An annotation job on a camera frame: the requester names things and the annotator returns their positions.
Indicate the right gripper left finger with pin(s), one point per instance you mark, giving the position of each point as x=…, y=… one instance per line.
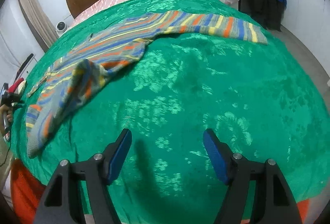
x=60, y=202

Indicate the multicolour striped knit sweater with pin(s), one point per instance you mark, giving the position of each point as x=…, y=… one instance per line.
x=75, y=77

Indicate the black clothes on chair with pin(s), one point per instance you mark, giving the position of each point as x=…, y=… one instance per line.
x=268, y=13

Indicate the person's left hand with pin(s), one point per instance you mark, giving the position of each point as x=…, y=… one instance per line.
x=6, y=115

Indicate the red folded garment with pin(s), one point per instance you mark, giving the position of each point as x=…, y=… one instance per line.
x=13, y=87

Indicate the striped folded cloth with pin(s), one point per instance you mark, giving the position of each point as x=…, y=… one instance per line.
x=21, y=87

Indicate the orange trousers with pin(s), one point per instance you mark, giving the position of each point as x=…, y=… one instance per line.
x=26, y=192

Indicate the beige curtain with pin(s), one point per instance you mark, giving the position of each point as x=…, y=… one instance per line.
x=39, y=23

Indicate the green floral bed blanket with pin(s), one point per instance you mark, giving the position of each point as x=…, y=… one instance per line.
x=256, y=98

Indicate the white round security camera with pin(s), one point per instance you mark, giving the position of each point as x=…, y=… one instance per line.
x=61, y=28

